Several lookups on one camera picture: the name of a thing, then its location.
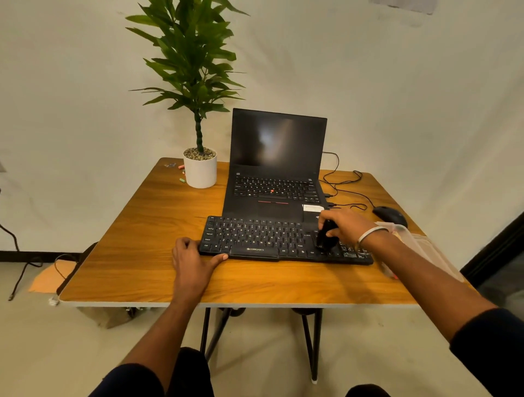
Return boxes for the person's right hand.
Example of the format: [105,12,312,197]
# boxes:
[317,208,380,248]

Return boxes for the person's left hand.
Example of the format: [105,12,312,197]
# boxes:
[171,237,229,303]

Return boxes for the small black cleaning brush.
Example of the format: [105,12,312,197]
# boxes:
[314,220,340,251]

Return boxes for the black external keyboard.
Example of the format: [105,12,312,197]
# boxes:
[198,215,374,266]

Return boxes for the person's right forearm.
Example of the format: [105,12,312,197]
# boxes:
[360,229,499,342]

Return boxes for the person's left forearm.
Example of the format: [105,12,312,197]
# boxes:
[120,300,206,392]

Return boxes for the silver wrist bangle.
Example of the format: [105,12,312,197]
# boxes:
[357,226,389,248]

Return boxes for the black computer mouse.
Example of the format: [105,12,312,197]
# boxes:
[372,206,409,228]

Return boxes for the clear plastic container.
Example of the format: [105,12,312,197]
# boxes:
[374,221,466,284]

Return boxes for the black laptop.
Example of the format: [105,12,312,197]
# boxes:
[222,108,329,223]

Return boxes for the black metal table legs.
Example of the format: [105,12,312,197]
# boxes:
[199,307,324,385]

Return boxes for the brown paper bag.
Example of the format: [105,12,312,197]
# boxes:
[77,306,141,330]

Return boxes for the dark left sleeve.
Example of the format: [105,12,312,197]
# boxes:
[88,363,165,397]

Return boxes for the dark sleeve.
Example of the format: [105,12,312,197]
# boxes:
[88,363,165,397]
[449,308,524,397]

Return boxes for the orange paper sheet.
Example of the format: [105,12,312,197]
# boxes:
[28,260,77,294]

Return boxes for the green plant in white pot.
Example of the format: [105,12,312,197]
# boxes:
[125,0,250,190]

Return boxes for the dark right sleeve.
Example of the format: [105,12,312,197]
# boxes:
[449,308,524,397]

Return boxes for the black mouse cable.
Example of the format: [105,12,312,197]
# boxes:
[326,170,376,211]

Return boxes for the thin black laptop cable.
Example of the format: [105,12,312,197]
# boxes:
[322,152,341,198]

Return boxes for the black door frame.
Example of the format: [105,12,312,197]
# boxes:
[460,211,524,288]

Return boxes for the black floor cable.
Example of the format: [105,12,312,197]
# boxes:
[0,188,43,302]

